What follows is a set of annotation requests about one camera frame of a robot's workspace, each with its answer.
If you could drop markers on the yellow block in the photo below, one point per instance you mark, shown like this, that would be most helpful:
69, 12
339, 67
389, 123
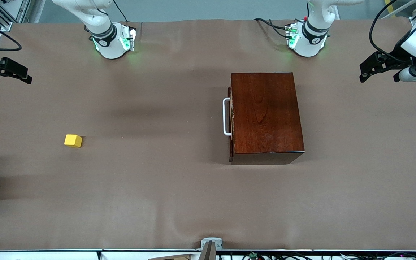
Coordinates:
73, 141

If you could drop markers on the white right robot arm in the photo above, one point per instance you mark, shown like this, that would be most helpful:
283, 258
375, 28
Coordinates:
103, 32

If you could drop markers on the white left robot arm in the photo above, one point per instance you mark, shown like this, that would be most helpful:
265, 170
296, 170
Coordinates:
312, 36

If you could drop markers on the thin grey metal bar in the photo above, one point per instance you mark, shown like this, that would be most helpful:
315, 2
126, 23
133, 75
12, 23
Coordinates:
397, 10

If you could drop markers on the dark wooden cabinet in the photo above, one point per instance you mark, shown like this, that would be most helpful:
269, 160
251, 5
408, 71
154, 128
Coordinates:
265, 115

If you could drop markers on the brown table cover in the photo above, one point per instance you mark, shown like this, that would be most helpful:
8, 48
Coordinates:
157, 198

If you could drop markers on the brown cardboard piece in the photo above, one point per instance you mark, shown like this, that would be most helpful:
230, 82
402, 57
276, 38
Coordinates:
172, 257

